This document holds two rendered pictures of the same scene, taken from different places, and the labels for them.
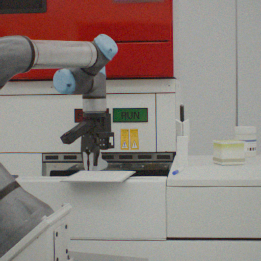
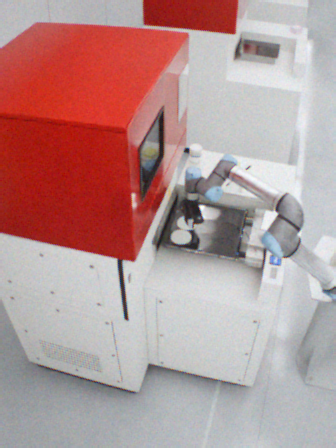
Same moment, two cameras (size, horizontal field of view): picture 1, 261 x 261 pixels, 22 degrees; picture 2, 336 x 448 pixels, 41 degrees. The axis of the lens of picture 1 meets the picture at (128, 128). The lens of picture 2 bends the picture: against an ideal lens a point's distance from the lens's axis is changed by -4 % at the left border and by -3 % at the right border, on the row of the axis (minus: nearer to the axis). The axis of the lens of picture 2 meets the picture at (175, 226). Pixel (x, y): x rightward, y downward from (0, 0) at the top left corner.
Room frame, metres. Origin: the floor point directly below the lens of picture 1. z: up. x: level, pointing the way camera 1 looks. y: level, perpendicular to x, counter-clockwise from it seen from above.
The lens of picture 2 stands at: (1.97, 1.78, 2.55)
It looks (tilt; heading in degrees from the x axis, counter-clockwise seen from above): 44 degrees down; 278
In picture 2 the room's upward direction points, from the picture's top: 1 degrees clockwise
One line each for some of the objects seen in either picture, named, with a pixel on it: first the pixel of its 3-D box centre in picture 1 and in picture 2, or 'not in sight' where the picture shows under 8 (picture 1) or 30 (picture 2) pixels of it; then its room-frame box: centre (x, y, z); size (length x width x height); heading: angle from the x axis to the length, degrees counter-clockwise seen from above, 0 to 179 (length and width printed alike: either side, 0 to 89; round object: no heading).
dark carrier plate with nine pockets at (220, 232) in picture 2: not in sight; (206, 226); (2.06, 0.08, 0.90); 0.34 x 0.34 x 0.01; 84
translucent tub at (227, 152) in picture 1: (228, 152); not in sight; (1.95, -0.29, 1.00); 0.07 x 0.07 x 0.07; 12
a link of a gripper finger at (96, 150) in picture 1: (94, 151); not in sight; (2.11, 0.11, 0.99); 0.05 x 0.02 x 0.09; 35
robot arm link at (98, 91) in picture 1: (93, 81); (193, 179); (2.14, 0.11, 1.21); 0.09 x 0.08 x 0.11; 143
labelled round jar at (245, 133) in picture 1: (244, 141); (195, 154); (2.18, -0.37, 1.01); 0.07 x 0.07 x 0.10
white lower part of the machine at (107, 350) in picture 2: not in sight; (99, 291); (2.64, 0.21, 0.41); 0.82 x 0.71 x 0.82; 84
